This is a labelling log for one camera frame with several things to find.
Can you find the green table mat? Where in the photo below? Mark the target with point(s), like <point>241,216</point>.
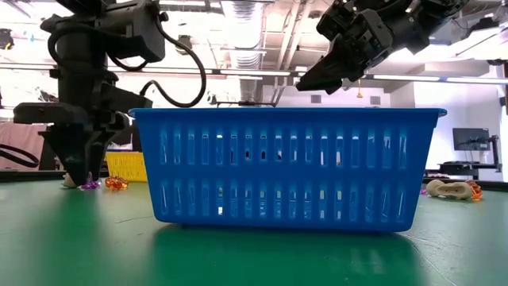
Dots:
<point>79,246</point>

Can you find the yellow slotted plastic basket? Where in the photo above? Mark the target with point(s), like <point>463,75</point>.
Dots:
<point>125,167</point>

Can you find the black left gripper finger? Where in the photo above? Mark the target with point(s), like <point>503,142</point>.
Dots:
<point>67,147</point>
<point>95,147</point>

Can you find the black ceiling dome device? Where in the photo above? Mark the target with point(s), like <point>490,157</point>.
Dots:
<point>184,44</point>

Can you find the silver ventilation duct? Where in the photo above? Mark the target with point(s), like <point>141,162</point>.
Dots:
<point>244,39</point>

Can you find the grey wall vent grille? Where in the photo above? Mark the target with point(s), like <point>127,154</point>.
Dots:
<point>375,100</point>
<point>315,99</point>

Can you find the long ceiling light bar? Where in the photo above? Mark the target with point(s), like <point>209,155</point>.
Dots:
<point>256,73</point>
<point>476,80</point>
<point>176,70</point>
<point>406,78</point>

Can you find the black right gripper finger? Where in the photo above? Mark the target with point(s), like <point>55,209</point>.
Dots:
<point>335,85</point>
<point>325,67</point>

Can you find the blue slotted plastic basket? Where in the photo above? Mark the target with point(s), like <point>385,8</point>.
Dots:
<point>278,171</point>

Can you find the black computer monitor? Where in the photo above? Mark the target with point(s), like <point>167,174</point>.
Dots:
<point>471,139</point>

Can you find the black office desk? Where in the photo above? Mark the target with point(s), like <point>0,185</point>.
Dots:
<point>468,167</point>

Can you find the thin black bar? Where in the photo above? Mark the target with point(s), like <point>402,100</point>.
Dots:
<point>246,104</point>

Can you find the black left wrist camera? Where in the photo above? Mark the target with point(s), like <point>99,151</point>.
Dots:
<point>127,99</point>

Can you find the small orange translucent pumpkin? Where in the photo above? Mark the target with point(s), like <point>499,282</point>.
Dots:
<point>476,190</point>
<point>116,183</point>

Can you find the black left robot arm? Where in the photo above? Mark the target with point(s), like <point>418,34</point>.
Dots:
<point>79,47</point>

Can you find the pink hanging cloth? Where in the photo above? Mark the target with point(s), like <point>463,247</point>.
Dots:
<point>20,137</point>

